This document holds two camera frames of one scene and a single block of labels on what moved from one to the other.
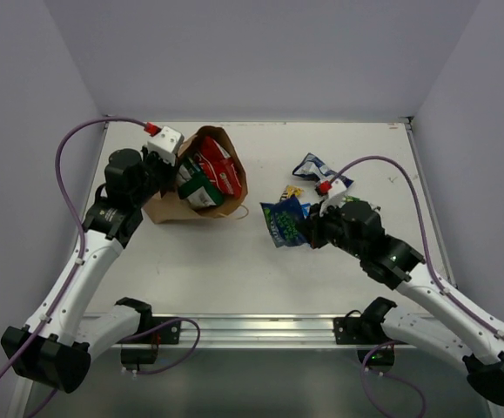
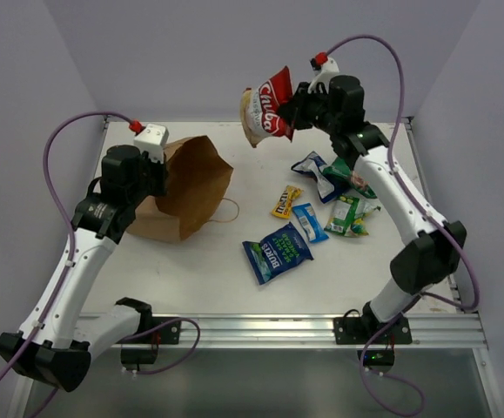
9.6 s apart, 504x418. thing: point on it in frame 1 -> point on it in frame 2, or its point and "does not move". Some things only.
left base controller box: [147, 356] does not move
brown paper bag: [173, 207] -> [198, 180]
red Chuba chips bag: [222, 169] -> [258, 108]
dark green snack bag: [193, 186] -> [343, 180]
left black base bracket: [170, 333] does not move
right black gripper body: [327, 227] -> [316, 107]
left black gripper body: [164, 170] does not move
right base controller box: [379, 360] does not move
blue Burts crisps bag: [287, 225] -> [281, 251]
